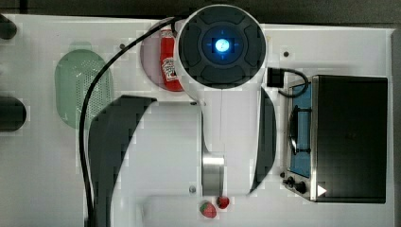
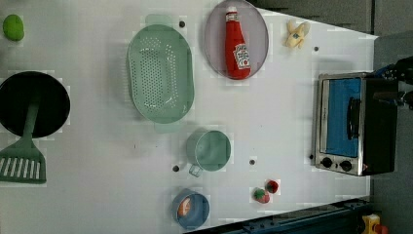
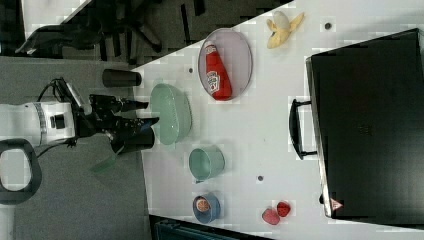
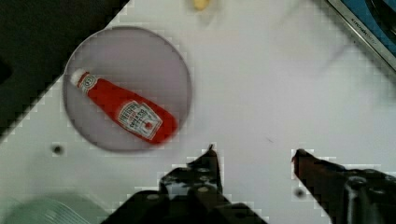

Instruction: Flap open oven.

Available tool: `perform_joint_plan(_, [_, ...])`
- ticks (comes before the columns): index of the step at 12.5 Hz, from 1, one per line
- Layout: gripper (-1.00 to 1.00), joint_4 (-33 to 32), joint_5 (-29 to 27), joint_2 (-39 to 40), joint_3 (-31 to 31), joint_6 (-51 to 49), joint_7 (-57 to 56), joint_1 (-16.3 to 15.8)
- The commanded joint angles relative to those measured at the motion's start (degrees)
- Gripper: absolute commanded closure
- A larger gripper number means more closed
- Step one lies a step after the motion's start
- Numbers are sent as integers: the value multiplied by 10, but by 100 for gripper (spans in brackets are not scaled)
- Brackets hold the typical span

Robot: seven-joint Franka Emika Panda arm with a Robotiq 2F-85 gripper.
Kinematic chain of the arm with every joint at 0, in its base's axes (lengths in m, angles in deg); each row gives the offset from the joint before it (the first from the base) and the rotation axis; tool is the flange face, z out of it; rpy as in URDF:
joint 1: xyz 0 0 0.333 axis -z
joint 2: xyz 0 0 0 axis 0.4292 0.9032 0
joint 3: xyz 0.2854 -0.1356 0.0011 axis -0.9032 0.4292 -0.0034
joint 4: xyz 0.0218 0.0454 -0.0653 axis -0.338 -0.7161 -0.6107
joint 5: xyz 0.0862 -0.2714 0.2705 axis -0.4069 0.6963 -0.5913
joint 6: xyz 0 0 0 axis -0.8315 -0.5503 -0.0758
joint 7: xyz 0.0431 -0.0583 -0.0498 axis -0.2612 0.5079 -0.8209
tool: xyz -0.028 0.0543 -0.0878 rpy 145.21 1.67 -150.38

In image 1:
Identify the red strawberry with green top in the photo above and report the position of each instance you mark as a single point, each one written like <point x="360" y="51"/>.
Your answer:
<point x="208" y="210"/>

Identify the black frying pan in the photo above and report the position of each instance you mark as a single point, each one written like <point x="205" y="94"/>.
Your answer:
<point x="12" y="114"/>

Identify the dark red strawberry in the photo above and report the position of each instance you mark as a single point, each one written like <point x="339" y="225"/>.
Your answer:
<point x="223" y="202"/>

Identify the black silver toaster oven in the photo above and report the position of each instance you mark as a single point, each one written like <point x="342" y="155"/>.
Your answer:
<point x="348" y="140"/>

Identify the green oval colander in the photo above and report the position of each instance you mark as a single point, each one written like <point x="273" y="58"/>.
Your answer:
<point x="73" y="76"/>

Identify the grey round plate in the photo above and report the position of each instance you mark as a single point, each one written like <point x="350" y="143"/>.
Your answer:
<point x="150" y="57"/>

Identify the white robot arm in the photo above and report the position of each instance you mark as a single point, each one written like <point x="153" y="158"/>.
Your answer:
<point x="220" y="57"/>

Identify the black round object top left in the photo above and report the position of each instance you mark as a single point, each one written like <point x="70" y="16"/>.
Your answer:
<point x="7" y="28"/>

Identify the red ketchup bottle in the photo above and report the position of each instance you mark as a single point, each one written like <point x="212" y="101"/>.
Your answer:
<point x="169" y="76"/>

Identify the blue oven door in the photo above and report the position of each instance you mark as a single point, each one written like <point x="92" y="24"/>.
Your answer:
<point x="299" y="134"/>

